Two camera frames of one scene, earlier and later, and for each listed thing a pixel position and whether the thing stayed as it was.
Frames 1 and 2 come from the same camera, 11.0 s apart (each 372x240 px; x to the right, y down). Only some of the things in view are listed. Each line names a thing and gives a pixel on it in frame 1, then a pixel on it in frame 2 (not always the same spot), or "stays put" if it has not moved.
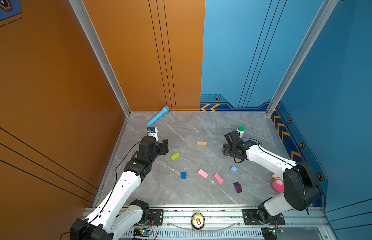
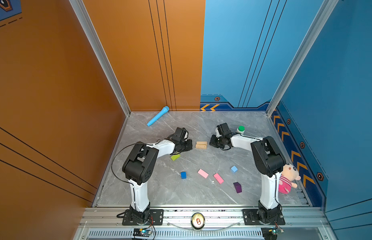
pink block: [218, 178] stays put
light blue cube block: [234, 169] stays put
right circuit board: [275, 231] stays put
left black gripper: [163, 147] to [189, 145]
